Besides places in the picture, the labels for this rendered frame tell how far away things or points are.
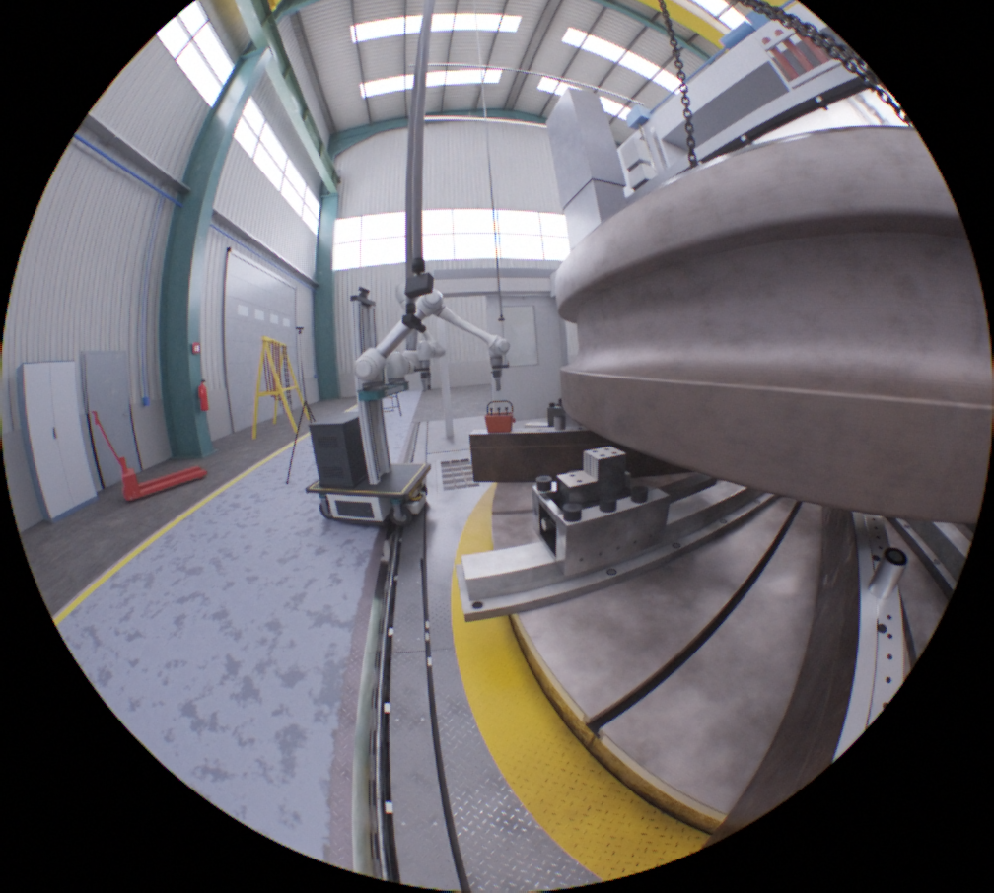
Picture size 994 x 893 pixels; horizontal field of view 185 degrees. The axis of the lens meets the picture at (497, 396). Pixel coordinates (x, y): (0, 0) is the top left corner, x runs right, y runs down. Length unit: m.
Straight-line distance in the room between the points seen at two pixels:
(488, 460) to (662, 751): 2.00
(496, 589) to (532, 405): 4.31
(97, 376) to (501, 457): 6.39
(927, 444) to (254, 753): 2.08
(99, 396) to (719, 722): 7.06
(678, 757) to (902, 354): 1.08
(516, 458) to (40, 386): 5.91
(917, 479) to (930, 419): 0.13
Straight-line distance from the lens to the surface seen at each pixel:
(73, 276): 6.65
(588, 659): 1.08
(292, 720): 1.51
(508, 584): 1.19
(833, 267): 0.99
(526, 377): 5.15
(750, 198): 0.93
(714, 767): 0.99
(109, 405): 6.65
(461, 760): 1.26
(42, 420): 5.51
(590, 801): 1.22
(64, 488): 5.62
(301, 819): 1.37
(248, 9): 11.30
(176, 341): 7.34
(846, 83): 4.78
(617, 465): 1.17
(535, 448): 2.17
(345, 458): 2.44
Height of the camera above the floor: 1.20
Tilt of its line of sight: 7 degrees down
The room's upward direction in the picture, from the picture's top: 4 degrees counter-clockwise
